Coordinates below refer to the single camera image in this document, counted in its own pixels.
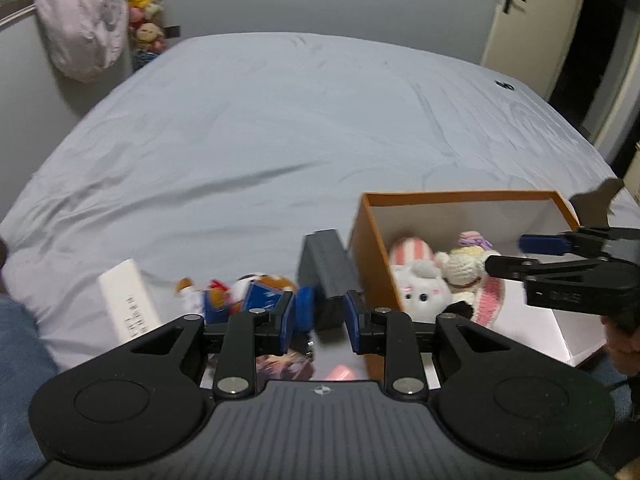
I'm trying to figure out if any pink white crocheted bunny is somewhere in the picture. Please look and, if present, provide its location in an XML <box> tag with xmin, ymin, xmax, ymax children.
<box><xmin>470</xmin><ymin>275</ymin><xmax>506</xmax><ymax>328</ymax></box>

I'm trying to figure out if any orange cardboard box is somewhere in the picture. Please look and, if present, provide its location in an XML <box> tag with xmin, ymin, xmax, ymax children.
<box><xmin>347</xmin><ymin>190</ymin><xmax>608</xmax><ymax>367</ymax></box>

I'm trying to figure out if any person's blue jeans leg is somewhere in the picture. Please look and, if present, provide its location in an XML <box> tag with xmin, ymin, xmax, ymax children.
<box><xmin>0</xmin><ymin>294</ymin><xmax>61</xmax><ymax>476</ymax></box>

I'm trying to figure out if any cream crocheted doll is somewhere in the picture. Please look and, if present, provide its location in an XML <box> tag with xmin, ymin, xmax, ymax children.
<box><xmin>435</xmin><ymin>230</ymin><xmax>501</xmax><ymax>291</ymax></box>

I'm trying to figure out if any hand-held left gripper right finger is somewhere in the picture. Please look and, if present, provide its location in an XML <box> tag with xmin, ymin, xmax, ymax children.
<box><xmin>344</xmin><ymin>290</ymin><xmax>511</xmax><ymax>401</ymax></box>

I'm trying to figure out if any white plush toy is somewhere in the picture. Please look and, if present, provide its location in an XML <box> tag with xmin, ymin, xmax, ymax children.
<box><xmin>390</xmin><ymin>260</ymin><xmax>473</xmax><ymax>323</ymax></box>

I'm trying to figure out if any person's right hand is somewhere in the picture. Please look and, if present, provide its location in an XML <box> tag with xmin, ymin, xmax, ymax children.
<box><xmin>602</xmin><ymin>312</ymin><xmax>640</xmax><ymax>376</ymax></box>

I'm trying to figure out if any light grey bed sheet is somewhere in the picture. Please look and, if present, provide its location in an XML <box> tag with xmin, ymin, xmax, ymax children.
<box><xmin>0</xmin><ymin>32</ymin><xmax>640</xmax><ymax>376</ymax></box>

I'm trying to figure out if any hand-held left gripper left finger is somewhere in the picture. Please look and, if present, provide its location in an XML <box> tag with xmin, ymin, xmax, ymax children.
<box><xmin>127</xmin><ymin>290</ymin><xmax>296</xmax><ymax>401</ymax></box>

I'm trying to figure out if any pink bundled quilt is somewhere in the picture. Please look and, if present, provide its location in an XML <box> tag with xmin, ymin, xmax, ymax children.
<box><xmin>34</xmin><ymin>0</ymin><xmax>130</xmax><ymax>83</ymax></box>

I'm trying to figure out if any glossy printed card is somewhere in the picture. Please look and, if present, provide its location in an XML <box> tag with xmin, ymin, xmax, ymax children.
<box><xmin>207</xmin><ymin>340</ymin><xmax>371</xmax><ymax>383</ymax></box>

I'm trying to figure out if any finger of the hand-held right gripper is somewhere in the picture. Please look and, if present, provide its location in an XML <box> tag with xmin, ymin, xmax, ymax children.
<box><xmin>484</xmin><ymin>254</ymin><xmax>626</xmax><ymax>286</ymax></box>
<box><xmin>519</xmin><ymin>226</ymin><xmax>640</xmax><ymax>261</ymax></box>

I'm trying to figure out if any duck plush toy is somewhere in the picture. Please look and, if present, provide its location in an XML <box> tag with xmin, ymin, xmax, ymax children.
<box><xmin>174</xmin><ymin>272</ymin><xmax>316</xmax><ymax>336</ymax></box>

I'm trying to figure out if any pink striped plush toy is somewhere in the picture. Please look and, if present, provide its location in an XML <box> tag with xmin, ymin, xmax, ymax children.
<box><xmin>389</xmin><ymin>236</ymin><xmax>441</xmax><ymax>268</ymax></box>

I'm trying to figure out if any cream door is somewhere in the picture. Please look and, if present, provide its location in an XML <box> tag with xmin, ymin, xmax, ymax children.
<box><xmin>480</xmin><ymin>0</ymin><xmax>591</xmax><ymax>98</ymax></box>

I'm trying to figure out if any white glasses case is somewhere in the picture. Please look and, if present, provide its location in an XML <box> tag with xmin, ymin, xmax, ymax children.
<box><xmin>97</xmin><ymin>258</ymin><xmax>163</xmax><ymax>346</ymax></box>

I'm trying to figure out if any dark grey rectangular box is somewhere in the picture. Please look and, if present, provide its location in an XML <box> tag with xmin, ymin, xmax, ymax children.
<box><xmin>298</xmin><ymin>229</ymin><xmax>361</xmax><ymax>333</ymax></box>

